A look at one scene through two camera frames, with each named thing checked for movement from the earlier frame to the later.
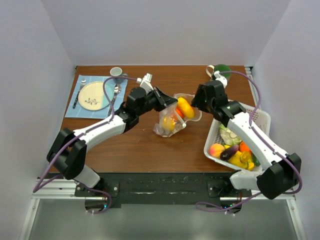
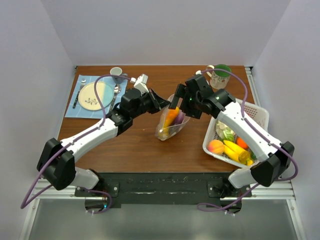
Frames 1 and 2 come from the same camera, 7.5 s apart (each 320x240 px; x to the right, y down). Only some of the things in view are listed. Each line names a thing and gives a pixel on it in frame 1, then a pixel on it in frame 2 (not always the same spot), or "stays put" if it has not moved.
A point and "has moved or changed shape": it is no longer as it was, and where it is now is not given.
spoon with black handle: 117,89 stays put
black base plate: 165,190 stays put
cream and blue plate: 91,96 stays put
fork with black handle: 83,82 stays put
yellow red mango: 186,108 has moved or changed shape
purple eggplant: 227,153 -> 180,117
